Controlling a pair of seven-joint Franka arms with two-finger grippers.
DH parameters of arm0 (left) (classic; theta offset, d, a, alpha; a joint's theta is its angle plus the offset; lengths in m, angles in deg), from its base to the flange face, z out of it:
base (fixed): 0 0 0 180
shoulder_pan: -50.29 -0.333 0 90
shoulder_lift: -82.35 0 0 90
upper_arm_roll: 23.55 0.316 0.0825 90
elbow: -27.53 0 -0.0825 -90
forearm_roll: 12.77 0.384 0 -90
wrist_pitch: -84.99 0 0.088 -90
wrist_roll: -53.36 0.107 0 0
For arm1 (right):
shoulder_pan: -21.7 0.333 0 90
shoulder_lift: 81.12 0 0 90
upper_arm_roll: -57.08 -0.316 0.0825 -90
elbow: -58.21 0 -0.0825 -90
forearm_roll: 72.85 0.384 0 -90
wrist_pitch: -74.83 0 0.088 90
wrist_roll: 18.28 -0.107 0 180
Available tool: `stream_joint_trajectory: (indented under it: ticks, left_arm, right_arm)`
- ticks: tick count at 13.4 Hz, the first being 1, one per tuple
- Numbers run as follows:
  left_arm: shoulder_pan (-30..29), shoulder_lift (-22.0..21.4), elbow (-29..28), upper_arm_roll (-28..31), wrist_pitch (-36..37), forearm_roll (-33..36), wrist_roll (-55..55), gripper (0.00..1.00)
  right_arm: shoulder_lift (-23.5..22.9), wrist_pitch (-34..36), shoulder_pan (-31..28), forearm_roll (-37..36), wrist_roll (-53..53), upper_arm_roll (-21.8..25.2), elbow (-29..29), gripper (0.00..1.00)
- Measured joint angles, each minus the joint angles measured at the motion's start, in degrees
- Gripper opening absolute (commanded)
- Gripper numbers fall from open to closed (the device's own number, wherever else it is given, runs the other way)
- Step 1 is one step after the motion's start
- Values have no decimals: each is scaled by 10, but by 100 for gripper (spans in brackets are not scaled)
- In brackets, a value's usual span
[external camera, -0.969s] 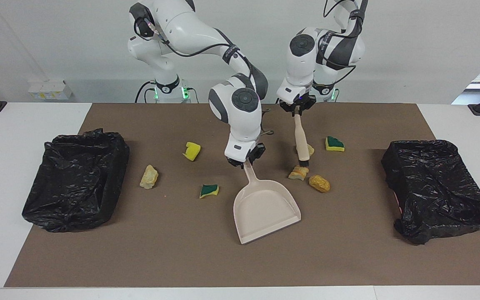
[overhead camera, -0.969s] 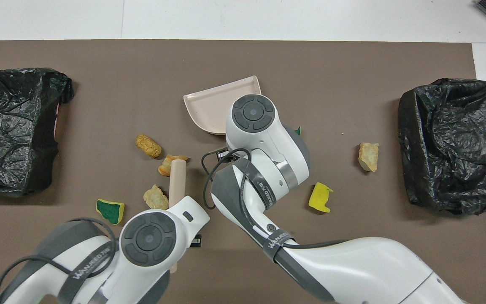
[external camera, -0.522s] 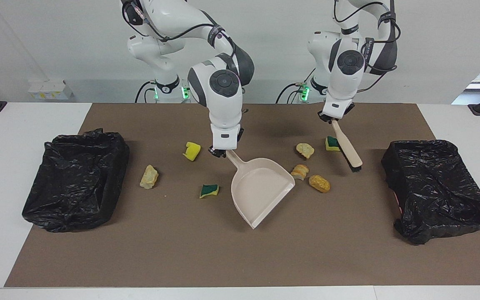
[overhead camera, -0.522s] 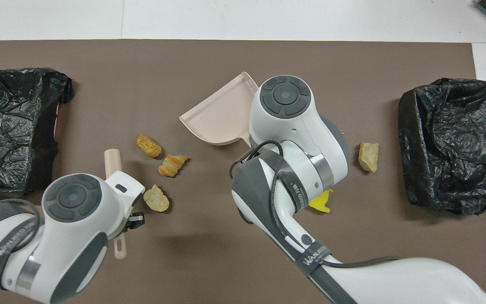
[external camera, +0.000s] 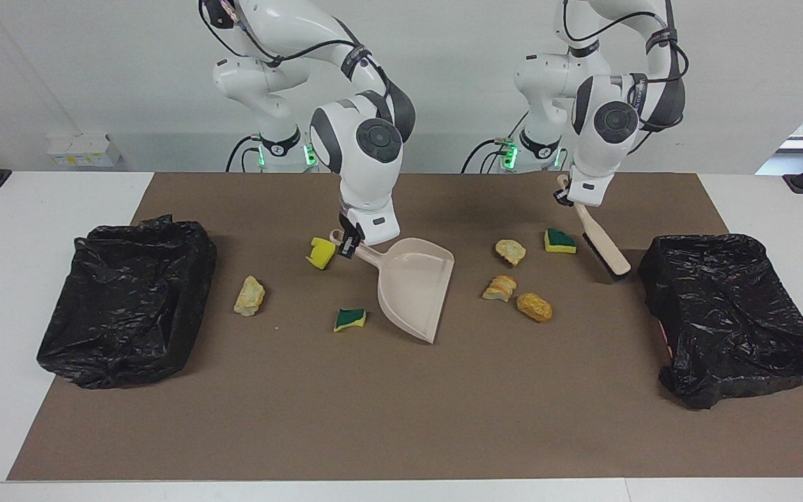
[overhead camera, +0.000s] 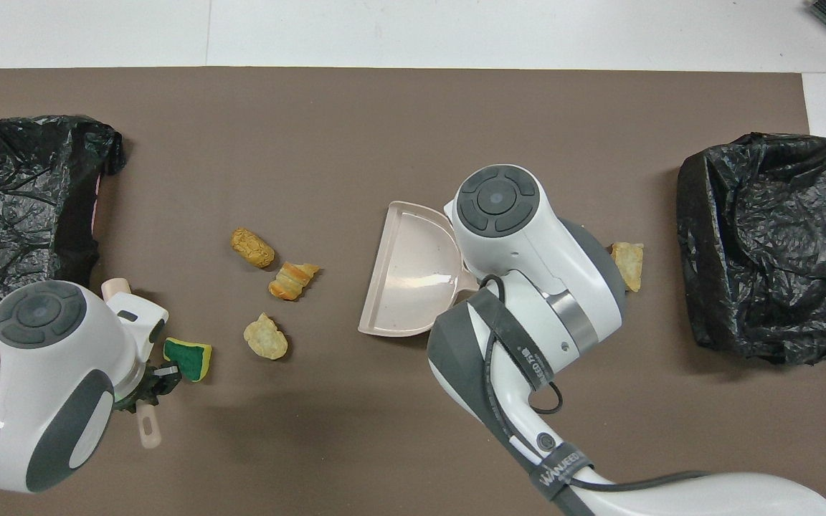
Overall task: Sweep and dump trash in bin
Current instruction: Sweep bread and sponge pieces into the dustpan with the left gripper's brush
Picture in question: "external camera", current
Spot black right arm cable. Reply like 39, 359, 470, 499
199, 0, 402, 126

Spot beige plastic dustpan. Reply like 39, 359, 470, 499
329, 229, 456, 344

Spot black bag lined trash bin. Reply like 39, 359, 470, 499
36, 215, 218, 390
637, 234, 803, 411

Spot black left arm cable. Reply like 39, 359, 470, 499
562, 0, 689, 133

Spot black base cable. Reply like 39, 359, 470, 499
462, 138, 514, 174
226, 136, 257, 173

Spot pale yellow bread chunk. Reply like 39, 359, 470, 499
233, 275, 267, 317

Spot green yellow sponge piece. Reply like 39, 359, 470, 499
333, 307, 367, 333
544, 227, 578, 255

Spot striped croissant piece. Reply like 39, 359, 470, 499
481, 275, 518, 303

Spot brown table mat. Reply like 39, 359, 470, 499
6, 172, 803, 482

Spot beige hand brush black bristles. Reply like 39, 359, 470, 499
556, 174, 632, 280

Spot brown fried nugget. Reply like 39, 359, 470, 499
516, 292, 554, 324

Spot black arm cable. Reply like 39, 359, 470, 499
562, 0, 689, 133
199, 0, 402, 126

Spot light toasted bread chunk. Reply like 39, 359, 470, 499
495, 239, 527, 267

